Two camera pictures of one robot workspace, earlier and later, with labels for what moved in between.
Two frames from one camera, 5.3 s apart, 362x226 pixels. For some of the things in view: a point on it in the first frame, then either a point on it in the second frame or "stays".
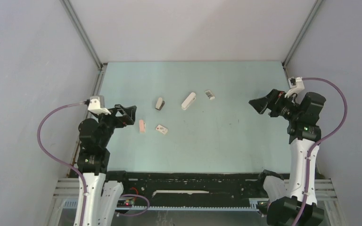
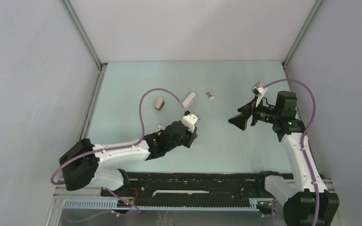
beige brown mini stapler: [160, 104] stays
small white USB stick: [296, 85] → [259, 91]
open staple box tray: [209, 94] stays
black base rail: [191, 189] stays
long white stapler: [189, 101] stays
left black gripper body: [112, 121] → [187, 137]
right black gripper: [272, 100] → [240, 121]
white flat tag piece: [162, 129] stays
